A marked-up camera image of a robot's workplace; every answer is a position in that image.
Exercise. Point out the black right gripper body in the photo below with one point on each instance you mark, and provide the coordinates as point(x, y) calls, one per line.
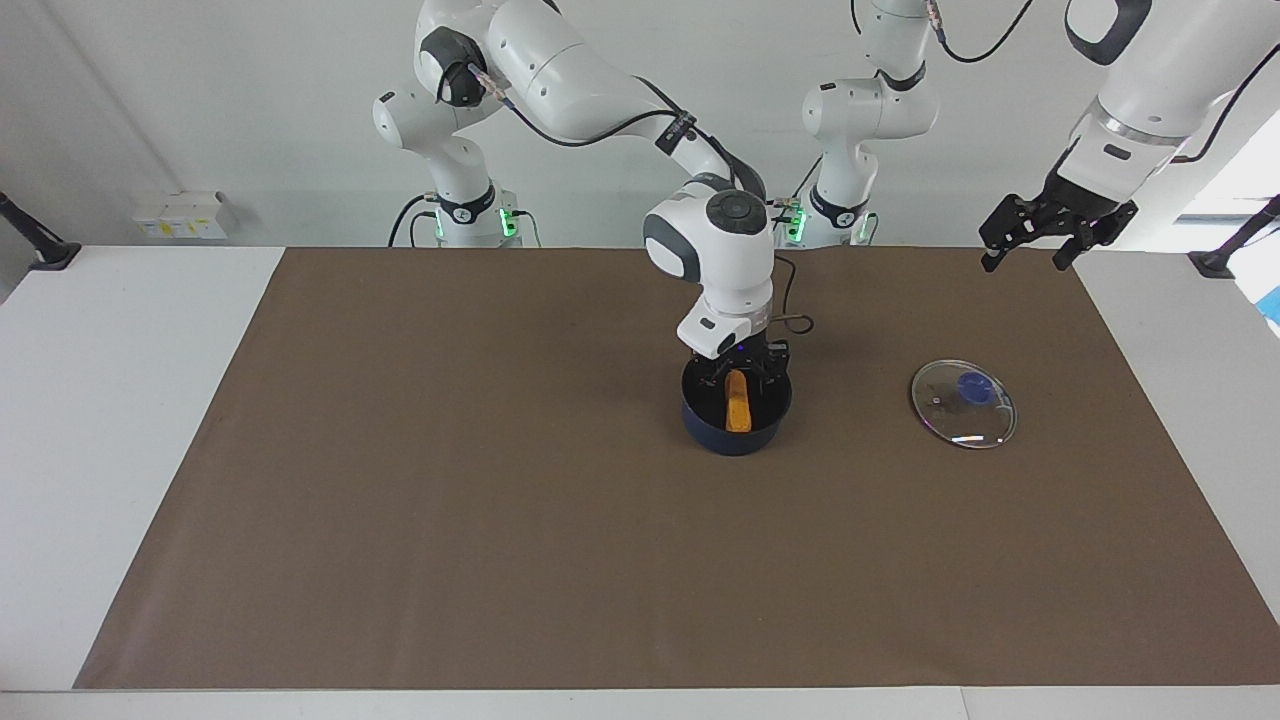
point(750, 352)

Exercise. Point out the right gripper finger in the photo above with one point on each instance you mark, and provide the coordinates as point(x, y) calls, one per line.
point(772, 370)
point(714, 376)

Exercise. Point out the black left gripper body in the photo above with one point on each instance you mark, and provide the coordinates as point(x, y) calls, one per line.
point(1090, 200)

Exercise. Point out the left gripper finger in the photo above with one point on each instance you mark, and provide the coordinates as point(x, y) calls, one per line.
point(1015, 225)
point(1095, 235)

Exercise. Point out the yellow toy corn cob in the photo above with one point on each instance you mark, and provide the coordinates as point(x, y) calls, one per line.
point(738, 405)

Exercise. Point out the glass lid with blue knob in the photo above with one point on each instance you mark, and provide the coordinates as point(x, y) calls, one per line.
point(960, 422)

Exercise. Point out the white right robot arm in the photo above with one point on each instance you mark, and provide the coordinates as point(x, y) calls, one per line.
point(600, 90)

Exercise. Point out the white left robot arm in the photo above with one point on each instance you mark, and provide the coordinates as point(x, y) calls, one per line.
point(1150, 90)

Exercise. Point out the dark blue saucepan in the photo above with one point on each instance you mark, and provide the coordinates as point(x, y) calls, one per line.
point(735, 442)

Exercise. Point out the light blue item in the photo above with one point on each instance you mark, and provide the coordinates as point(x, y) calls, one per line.
point(1272, 305)

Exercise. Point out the brown table mat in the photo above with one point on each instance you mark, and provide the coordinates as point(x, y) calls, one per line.
point(550, 550)

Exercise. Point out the black camera stand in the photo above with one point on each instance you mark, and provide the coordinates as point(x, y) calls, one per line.
point(1215, 265)
point(55, 256)

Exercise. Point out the white wall socket box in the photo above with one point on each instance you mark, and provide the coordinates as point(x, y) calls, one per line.
point(180, 215)

